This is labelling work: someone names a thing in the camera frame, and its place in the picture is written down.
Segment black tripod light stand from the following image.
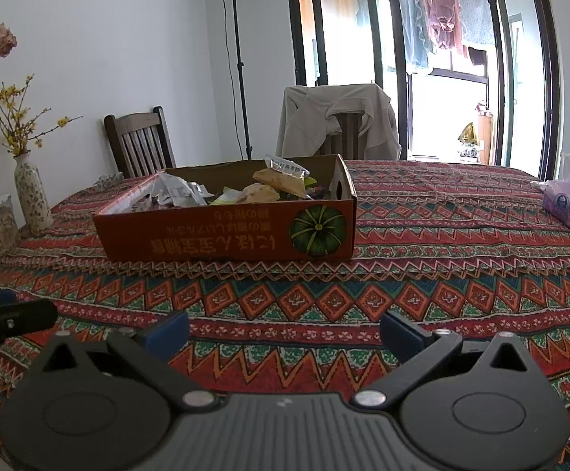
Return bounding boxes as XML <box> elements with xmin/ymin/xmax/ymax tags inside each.
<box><xmin>215</xmin><ymin>0</ymin><xmax>255</xmax><ymax>161</ymax></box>

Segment blue hanging garment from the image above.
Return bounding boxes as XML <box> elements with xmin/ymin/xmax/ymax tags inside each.
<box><xmin>395</xmin><ymin>0</ymin><xmax>435</xmax><ymax>70</ymax></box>

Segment floral ceramic vase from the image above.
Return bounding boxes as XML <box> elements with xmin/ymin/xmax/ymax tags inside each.
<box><xmin>14</xmin><ymin>153</ymin><xmax>54</xmax><ymax>236</ymax></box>

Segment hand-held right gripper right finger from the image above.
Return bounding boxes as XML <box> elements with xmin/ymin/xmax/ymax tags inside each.
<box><xmin>354</xmin><ymin>310</ymin><xmax>548</xmax><ymax>410</ymax></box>

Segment light blue hanging shirt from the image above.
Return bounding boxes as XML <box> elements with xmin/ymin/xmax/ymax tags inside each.
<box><xmin>454</xmin><ymin>0</ymin><xmax>497</xmax><ymax>46</ymax></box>

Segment orange hanging cloth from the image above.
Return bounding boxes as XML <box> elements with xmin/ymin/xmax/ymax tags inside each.
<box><xmin>297</xmin><ymin>0</ymin><xmax>315</xmax><ymax>84</ymax></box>

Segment black sliding door frame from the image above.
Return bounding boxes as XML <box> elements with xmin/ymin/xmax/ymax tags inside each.
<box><xmin>285</xmin><ymin>0</ymin><xmax>561</xmax><ymax>180</ymax></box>

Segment jacket-covered wooden chair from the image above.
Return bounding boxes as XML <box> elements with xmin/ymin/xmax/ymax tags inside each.
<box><xmin>319</xmin><ymin>113</ymin><xmax>369</xmax><ymax>160</ymax></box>

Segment chair with grey jacket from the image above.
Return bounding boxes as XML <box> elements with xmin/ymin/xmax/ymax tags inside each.
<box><xmin>276</xmin><ymin>83</ymin><xmax>402</xmax><ymax>162</ymax></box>

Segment dark wooden chair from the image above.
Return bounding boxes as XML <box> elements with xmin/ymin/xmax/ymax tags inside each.
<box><xmin>104</xmin><ymin>106</ymin><xmax>176</xmax><ymax>179</ymax></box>

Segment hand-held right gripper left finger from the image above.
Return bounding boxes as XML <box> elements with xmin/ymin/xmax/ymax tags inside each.
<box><xmin>20</xmin><ymin>310</ymin><xmax>222</xmax><ymax>410</ymax></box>

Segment golden snack packet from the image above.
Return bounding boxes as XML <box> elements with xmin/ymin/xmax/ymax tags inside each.
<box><xmin>253</xmin><ymin>168</ymin><xmax>310</xmax><ymax>194</ymax></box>

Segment orange cardboard box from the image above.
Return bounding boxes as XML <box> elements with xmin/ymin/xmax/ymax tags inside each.
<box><xmin>92</xmin><ymin>153</ymin><xmax>358</xmax><ymax>262</ymax></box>

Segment wooden balcony cabinet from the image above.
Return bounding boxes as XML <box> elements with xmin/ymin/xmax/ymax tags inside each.
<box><xmin>476</xmin><ymin>103</ymin><xmax>494</xmax><ymax>165</ymax></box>

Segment pink hanging garment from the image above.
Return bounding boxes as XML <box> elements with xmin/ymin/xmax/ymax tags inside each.
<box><xmin>427</xmin><ymin>0</ymin><xmax>464</xmax><ymax>50</ymax></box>

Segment grey white printed snack packet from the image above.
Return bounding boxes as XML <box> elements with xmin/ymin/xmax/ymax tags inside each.
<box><xmin>154</xmin><ymin>172</ymin><xmax>212</xmax><ymax>207</ymax></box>

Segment purple tissue pack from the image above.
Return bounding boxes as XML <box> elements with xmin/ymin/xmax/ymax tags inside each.
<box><xmin>530</xmin><ymin>152</ymin><xmax>570</xmax><ymax>239</ymax></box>

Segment pale crumpled snack packet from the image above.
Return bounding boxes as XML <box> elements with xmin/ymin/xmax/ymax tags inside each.
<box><xmin>236</xmin><ymin>184</ymin><xmax>282</xmax><ymax>205</ymax></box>

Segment yellow flower branches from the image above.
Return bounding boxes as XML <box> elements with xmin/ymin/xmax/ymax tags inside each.
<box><xmin>0</xmin><ymin>75</ymin><xmax>84</xmax><ymax>158</ymax></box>

